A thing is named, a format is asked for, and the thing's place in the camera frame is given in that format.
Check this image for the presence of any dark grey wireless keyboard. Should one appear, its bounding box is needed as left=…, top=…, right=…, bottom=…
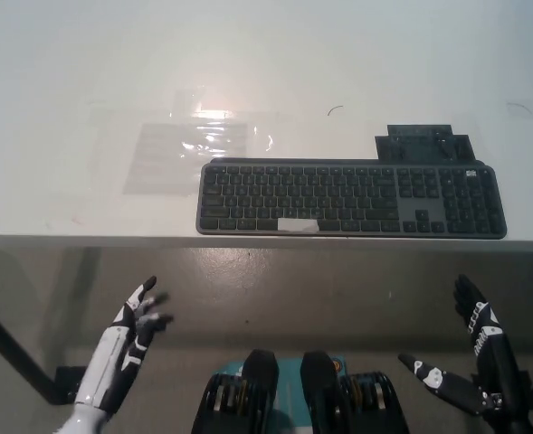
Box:
left=195, top=156, right=508, bottom=240

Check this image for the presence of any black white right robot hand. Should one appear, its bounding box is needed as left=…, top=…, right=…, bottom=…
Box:
left=398, top=274, right=530, bottom=416

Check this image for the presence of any black stepped flat plate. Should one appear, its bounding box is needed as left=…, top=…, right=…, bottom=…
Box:
left=374, top=124, right=475, bottom=164

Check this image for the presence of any black slanted table leg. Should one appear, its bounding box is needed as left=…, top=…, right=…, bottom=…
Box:
left=0, top=296, right=66, bottom=404

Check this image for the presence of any black robot body block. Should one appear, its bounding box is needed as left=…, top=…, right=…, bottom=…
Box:
left=300, top=350, right=408, bottom=434
left=191, top=347, right=281, bottom=434

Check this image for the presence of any black table foot plate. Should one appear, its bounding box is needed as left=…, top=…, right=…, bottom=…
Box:
left=55, top=364, right=96, bottom=404

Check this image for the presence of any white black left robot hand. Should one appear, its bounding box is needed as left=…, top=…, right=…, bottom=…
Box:
left=72, top=276, right=175, bottom=416

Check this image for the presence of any black left robot body block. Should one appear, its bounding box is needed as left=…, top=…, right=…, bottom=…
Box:
left=191, top=347, right=281, bottom=434

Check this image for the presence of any black right robot body block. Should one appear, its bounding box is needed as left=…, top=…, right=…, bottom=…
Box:
left=300, top=350, right=408, bottom=434

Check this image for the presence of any clear plastic bag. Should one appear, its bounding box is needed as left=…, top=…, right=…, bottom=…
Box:
left=122, top=121, right=249, bottom=196

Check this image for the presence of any white tape strip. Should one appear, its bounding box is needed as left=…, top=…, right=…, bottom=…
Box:
left=277, top=217, right=319, bottom=234

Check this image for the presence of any clear plastic film sheet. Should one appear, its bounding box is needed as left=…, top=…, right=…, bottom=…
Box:
left=169, top=88, right=281, bottom=160

